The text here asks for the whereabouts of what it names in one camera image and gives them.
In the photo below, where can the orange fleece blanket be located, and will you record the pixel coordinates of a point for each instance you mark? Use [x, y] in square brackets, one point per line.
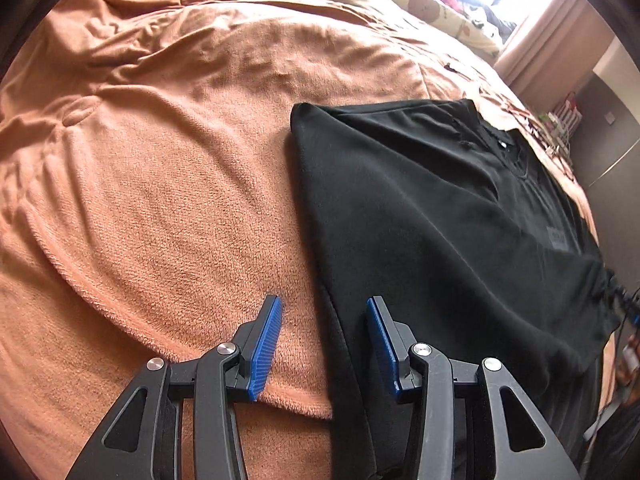
[175, 160]

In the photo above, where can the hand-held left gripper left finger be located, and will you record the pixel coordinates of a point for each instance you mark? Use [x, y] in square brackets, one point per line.
[264, 340]

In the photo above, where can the bear print bedding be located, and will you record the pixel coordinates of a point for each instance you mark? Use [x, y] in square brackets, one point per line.
[440, 5]

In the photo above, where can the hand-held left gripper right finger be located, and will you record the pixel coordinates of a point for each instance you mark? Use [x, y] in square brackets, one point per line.
[382, 345]

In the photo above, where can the beige curtain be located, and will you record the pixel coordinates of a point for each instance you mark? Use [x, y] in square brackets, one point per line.
[555, 35]

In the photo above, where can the black sweater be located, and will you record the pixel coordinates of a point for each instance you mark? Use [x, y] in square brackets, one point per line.
[425, 220]

